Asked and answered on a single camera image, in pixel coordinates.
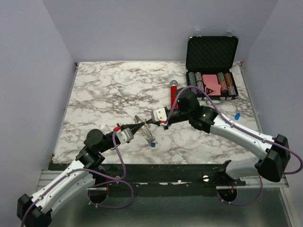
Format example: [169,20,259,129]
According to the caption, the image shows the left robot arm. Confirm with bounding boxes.
[17,123,143,227]

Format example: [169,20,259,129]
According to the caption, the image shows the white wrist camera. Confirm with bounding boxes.
[116,128,134,144]
[151,107,167,122]

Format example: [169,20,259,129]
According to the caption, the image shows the black poker chip case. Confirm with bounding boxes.
[186,36,239,101]

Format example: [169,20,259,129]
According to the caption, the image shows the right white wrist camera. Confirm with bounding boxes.
[151,107,167,122]

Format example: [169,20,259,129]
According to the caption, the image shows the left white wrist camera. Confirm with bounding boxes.
[116,128,134,144]

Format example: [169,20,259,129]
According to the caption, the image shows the pink playing cards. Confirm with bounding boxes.
[202,74,221,96]

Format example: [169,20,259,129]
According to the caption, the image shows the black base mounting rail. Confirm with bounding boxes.
[88,164,245,201]

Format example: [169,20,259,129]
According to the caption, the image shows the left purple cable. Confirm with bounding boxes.
[20,122,134,227]

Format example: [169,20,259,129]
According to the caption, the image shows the purple cable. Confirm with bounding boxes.
[20,122,134,227]
[160,85,303,206]

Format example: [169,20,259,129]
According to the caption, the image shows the red glitter microphone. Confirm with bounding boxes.
[169,80,178,108]

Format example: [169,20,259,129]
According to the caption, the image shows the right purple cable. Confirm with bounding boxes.
[160,85,303,206]

